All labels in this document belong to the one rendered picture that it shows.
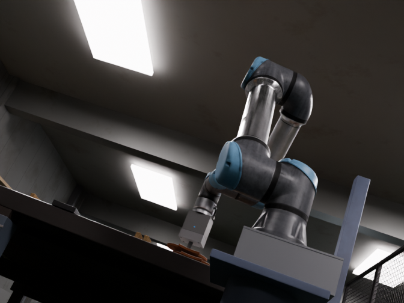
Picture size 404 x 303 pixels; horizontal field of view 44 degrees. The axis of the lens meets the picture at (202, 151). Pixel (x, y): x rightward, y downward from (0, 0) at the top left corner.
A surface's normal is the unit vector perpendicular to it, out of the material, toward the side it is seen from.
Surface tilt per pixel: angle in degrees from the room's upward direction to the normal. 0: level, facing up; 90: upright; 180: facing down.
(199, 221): 90
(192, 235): 90
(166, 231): 90
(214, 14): 180
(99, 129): 90
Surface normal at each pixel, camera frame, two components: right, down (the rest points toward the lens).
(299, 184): 0.22, -0.35
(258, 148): 0.41, -0.60
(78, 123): -0.02, -0.45
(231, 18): -0.36, 0.84
